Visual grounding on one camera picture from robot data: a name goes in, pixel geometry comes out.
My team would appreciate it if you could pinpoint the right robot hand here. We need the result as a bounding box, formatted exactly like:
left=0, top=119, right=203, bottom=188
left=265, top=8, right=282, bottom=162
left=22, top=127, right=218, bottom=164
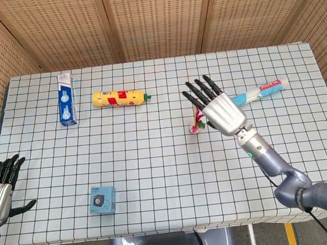
left=179, top=70, right=249, bottom=142

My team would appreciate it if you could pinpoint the colourful feather shuttlecock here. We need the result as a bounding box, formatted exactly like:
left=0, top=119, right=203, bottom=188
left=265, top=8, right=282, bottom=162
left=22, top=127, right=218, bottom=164
left=185, top=103, right=210, bottom=135

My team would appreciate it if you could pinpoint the white blue tube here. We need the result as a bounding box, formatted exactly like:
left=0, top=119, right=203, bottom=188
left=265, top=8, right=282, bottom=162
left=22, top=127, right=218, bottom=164
left=229, top=75, right=292, bottom=109

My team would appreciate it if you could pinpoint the checkered white tablecloth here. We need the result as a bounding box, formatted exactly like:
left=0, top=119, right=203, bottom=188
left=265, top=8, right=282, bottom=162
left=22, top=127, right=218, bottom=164
left=0, top=37, right=327, bottom=245

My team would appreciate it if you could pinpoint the yellow red plastic bottle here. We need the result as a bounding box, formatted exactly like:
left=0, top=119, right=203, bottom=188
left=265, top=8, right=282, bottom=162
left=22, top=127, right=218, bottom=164
left=91, top=84, right=153, bottom=112

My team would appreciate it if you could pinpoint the small light blue box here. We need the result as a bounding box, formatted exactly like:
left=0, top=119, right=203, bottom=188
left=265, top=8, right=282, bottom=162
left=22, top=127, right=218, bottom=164
left=86, top=183, right=119, bottom=217

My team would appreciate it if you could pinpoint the woven folding screen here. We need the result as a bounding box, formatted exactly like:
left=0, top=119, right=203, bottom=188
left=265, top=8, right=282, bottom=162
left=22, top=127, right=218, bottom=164
left=0, top=0, right=327, bottom=176

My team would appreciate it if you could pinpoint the blue light bulb box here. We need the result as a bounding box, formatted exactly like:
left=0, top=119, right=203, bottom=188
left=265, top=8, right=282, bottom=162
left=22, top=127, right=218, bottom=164
left=54, top=72, right=79, bottom=128

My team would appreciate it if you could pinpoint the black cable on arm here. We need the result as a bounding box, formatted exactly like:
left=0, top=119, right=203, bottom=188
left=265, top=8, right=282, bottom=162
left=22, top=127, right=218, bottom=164
left=259, top=157, right=327, bottom=245

